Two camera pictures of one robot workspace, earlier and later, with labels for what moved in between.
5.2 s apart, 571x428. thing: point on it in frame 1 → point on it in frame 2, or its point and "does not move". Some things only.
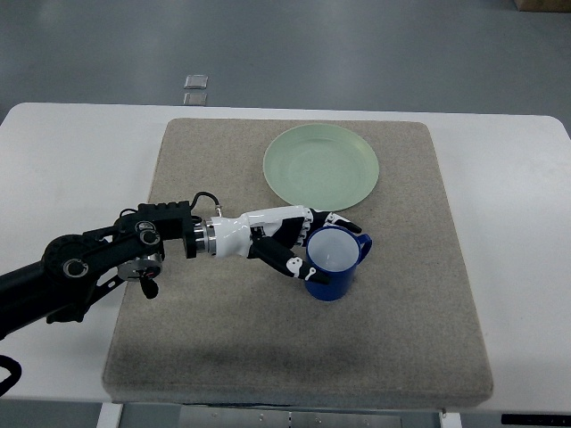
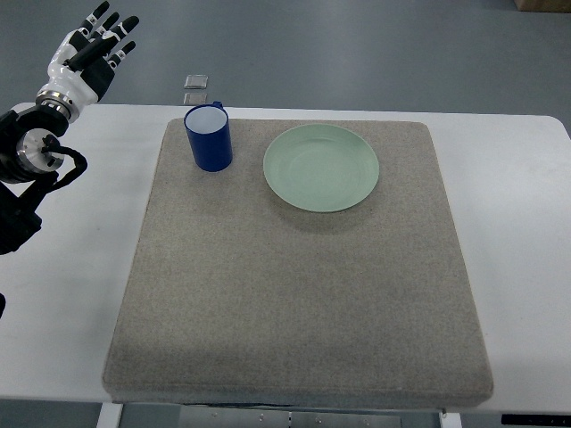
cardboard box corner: x=543 y=5 does not move
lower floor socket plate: x=195 y=99 does not move
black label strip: x=536 y=419 does not move
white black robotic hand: x=272 y=234 → x=83 y=66
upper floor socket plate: x=196 y=81 does not move
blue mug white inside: x=335 y=252 → x=209 y=128
